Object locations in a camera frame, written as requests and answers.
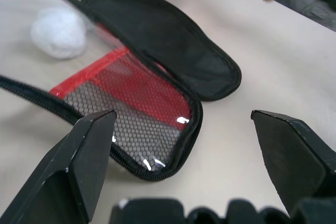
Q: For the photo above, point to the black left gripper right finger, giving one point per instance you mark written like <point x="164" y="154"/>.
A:
<point x="291" y="155"/>

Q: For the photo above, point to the black red paddle case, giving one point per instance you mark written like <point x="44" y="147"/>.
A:
<point x="157" y="35"/>

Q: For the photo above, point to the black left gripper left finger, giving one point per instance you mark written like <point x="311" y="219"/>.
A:
<point x="60" y="171"/>

